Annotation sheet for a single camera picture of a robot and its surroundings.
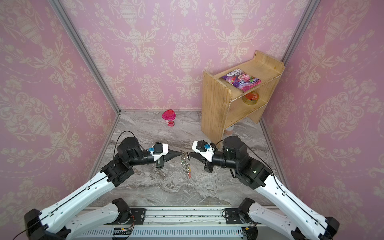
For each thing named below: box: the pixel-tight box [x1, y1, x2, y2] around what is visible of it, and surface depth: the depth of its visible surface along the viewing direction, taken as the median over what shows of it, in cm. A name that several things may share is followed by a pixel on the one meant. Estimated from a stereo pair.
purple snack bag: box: [222, 68, 262, 93], surface depth 74 cm
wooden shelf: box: [201, 50, 285, 148], surface depth 82 cm
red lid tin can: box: [242, 91, 259, 106], surface depth 97 cm
